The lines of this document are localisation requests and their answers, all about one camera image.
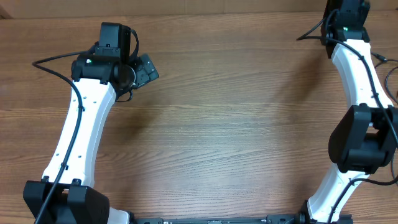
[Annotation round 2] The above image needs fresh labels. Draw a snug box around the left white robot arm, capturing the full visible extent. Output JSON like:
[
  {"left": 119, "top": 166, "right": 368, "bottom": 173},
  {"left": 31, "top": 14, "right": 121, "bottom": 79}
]
[{"left": 23, "top": 22, "right": 159, "bottom": 223}]

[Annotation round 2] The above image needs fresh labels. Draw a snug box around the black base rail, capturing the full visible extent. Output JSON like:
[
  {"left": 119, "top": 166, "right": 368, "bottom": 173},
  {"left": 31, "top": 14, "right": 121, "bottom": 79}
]
[{"left": 107, "top": 202, "right": 354, "bottom": 224}]

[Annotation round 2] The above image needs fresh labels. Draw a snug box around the thick black usb cable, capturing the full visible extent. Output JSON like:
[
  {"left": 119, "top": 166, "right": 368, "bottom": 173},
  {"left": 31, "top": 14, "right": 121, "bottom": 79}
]
[{"left": 384, "top": 65, "right": 398, "bottom": 105}]

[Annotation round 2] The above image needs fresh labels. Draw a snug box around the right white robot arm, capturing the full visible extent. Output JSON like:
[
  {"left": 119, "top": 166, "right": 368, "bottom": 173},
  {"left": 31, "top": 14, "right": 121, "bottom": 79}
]
[{"left": 294, "top": 0, "right": 397, "bottom": 223}]

